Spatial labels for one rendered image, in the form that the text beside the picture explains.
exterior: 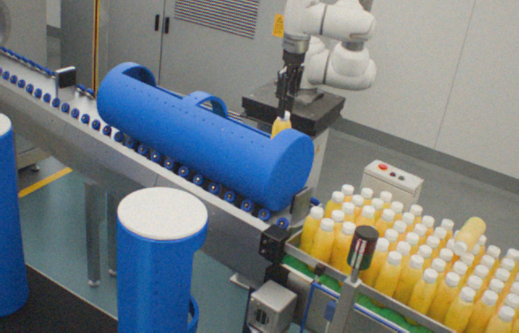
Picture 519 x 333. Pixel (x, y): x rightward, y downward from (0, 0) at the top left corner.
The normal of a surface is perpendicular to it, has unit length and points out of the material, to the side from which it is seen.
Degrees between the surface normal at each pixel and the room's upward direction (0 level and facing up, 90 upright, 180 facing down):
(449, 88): 90
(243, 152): 60
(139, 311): 90
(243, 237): 71
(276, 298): 0
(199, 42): 90
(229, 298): 0
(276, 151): 41
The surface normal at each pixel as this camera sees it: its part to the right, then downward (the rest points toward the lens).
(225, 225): -0.52, 0.00
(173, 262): 0.39, 0.48
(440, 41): -0.48, 0.35
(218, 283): 0.13, -0.87
